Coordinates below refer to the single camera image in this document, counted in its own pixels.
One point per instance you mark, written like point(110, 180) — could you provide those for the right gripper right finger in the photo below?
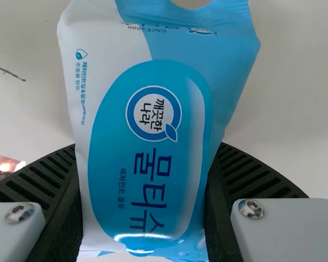
point(259, 180)

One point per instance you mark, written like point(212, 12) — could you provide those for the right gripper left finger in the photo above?
point(35, 180)

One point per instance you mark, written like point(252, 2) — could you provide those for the wet wipes pack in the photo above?
point(158, 122)

